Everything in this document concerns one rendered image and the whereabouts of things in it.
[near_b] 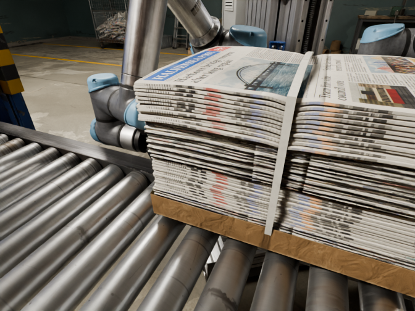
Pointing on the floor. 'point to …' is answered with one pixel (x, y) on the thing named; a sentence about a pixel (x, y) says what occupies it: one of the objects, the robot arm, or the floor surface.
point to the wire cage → (111, 26)
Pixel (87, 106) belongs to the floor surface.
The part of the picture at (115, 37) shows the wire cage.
